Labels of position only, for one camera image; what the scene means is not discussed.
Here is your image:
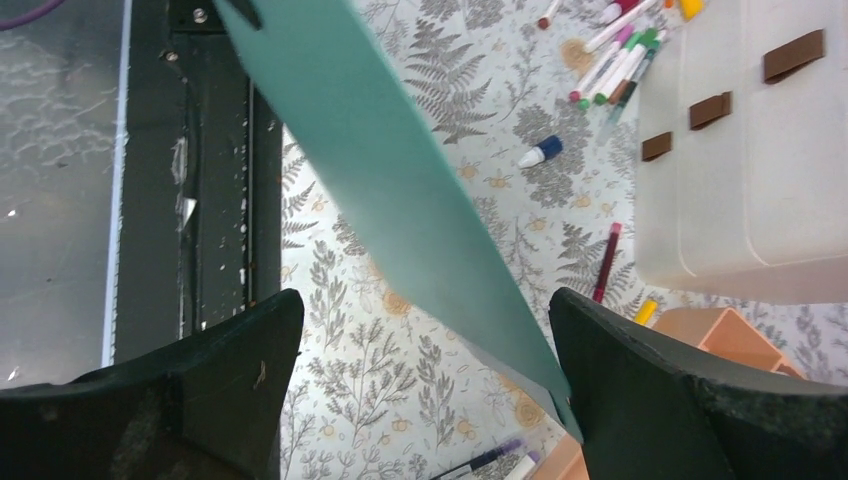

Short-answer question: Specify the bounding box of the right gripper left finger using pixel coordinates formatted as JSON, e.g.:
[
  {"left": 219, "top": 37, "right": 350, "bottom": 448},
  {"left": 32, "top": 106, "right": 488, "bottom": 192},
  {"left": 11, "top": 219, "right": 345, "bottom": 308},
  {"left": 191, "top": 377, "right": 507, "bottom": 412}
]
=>
[{"left": 1, "top": 289, "right": 304, "bottom": 479}]

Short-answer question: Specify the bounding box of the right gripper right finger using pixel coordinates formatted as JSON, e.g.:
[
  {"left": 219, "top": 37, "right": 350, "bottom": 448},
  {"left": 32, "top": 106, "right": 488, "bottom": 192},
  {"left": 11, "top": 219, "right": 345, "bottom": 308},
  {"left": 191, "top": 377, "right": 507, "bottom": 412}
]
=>
[{"left": 549, "top": 288, "right": 847, "bottom": 479}]

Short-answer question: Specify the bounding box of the white three-drawer organizer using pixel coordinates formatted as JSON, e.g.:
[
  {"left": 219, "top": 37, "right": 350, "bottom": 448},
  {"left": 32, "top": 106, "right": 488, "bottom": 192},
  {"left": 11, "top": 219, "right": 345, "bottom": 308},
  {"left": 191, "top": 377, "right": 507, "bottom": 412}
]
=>
[{"left": 634, "top": 1, "right": 847, "bottom": 304}]

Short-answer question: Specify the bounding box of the teal folder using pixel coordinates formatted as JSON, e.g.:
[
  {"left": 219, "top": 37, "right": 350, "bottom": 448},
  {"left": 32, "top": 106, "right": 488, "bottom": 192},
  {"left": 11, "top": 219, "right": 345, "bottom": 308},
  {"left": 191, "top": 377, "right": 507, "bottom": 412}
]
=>
[{"left": 216, "top": 1, "right": 571, "bottom": 432}]

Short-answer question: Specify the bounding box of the yellow capped white marker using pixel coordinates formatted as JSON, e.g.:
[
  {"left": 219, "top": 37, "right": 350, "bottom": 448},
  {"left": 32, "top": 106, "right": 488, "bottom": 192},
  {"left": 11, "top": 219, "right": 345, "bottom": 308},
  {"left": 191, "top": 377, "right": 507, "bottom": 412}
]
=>
[{"left": 634, "top": 299, "right": 658, "bottom": 325}]

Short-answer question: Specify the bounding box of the orange plastic file rack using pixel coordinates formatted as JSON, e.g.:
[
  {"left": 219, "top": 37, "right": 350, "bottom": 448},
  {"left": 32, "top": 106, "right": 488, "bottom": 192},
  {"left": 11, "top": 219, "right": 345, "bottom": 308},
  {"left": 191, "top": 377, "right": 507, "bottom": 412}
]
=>
[{"left": 531, "top": 307, "right": 806, "bottom": 479}]

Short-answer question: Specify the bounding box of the purple capped white marker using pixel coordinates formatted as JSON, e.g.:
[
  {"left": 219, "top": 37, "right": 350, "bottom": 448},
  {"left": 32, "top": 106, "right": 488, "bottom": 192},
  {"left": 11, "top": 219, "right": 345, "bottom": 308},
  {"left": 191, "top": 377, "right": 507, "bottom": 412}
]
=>
[{"left": 504, "top": 451, "right": 541, "bottom": 480}]

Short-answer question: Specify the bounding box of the dark blue pen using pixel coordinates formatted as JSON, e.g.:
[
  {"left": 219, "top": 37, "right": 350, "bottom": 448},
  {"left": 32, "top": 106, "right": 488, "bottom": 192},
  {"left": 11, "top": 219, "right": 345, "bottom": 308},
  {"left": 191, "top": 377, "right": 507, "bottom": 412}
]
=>
[{"left": 431, "top": 439, "right": 525, "bottom": 480}]

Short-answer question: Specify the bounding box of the dark red pen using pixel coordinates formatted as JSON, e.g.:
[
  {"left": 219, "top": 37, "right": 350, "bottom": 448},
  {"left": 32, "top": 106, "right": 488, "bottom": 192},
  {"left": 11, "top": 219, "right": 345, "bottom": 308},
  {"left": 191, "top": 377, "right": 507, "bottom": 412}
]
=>
[{"left": 592, "top": 222, "right": 622, "bottom": 303}]

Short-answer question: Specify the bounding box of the floral table mat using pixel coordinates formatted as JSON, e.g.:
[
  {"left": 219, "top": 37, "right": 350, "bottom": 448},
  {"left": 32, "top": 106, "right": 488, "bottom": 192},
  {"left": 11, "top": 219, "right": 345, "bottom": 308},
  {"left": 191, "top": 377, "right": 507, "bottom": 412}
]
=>
[{"left": 278, "top": 0, "right": 848, "bottom": 480}]

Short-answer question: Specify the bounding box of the green capped marker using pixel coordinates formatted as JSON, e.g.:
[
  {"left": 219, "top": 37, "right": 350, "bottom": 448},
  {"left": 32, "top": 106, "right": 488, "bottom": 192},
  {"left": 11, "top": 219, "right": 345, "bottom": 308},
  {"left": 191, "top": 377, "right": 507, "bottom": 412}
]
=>
[{"left": 592, "top": 28, "right": 659, "bottom": 105}]

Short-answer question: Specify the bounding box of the pink capped marker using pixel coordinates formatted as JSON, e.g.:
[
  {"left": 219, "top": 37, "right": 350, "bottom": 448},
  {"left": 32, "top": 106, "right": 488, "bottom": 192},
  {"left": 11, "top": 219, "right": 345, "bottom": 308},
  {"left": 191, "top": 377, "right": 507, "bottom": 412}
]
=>
[{"left": 569, "top": 24, "right": 634, "bottom": 103}]

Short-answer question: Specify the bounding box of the yellow cap red pen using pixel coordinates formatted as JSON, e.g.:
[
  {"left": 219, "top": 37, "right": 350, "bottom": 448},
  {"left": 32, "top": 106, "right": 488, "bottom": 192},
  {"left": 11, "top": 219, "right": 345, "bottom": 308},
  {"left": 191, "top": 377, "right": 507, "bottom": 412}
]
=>
[{"left": 678, "top": 0, "right": 705, "bottom": 21}]

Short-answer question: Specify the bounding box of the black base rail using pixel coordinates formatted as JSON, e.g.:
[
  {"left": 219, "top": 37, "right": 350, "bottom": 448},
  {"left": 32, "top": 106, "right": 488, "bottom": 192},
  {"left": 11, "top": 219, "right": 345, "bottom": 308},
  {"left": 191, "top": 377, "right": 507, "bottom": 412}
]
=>
[{"left": 101, "top": 1, "right": 282, "bottom": 366}]

